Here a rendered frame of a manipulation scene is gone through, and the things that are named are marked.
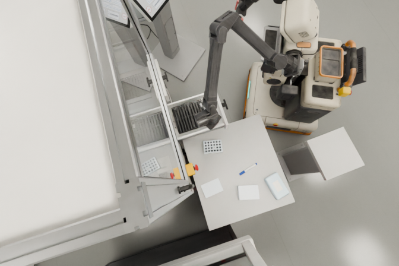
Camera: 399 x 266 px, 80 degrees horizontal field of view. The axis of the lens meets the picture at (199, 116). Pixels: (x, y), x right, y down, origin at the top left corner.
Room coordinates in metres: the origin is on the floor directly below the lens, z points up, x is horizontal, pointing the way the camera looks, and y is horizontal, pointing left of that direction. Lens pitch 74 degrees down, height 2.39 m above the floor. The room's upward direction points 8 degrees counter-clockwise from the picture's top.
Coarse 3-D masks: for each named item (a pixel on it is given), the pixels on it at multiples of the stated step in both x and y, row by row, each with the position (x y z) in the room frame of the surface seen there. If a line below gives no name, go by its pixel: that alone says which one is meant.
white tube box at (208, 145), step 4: (212, 140) 0.26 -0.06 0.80; (216, 140) 0.26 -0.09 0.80; (220, 140) 0.26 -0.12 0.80; (204, 144) 0.24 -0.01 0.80; (208, 144) 0.24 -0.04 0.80; (212, 144) 0.24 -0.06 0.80; (216, 144) 0.24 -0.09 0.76; (220, 144) 0.23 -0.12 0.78; (204, 148) 0.22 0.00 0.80; (208, 148) 0.22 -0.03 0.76; (212, 148) 0.21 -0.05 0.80; (216, 148) 0.20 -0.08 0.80; (220, 148) 0.20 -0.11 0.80; (204, 152) 0.19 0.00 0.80; (208, 152) 0.19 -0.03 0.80; (212, 152) 0.19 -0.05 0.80; (216, 152) 0.18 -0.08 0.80; (220, 152) 0.18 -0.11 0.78
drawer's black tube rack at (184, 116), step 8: (184, 104) 0.51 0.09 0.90; (192, 104) 0.51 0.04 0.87; (176, 112) 0.47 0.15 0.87; (184, 112) 0.46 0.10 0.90; (192, 112) 0.45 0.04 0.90; (176, 120) 0.41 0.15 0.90; (184, 120) 0.40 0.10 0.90; (192, 120) 0.40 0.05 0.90; (184, 128) 0.36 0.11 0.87; (192, 128) 0.34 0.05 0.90
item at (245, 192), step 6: (240, 186) -0.06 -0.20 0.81; (246, 186) -0.06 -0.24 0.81; (252, 186) -0.07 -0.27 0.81; (240, 192) -0.09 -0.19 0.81; (246, 192) -0.10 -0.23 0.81; (252, 192) -0.10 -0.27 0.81; (258, 192) -0.11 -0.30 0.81; (240, 198) -0.13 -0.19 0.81; (246, 198) -0.13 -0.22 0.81; (252, 198) -0.14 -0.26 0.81; (258, 198) -0.14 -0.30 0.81
